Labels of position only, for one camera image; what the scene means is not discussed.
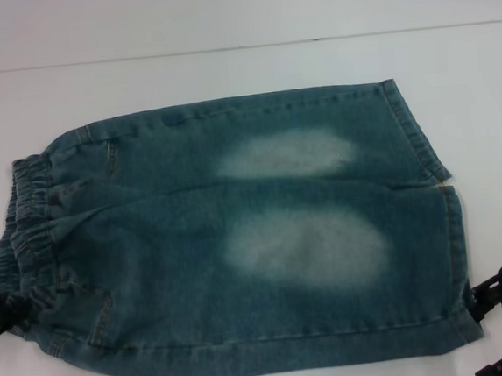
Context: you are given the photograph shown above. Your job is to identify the blue denim shorts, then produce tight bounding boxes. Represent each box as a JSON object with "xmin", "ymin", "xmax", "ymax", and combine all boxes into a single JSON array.
[{"xmin": 0, "ymin": 71, "xmax": 487, "ymax": 376}]

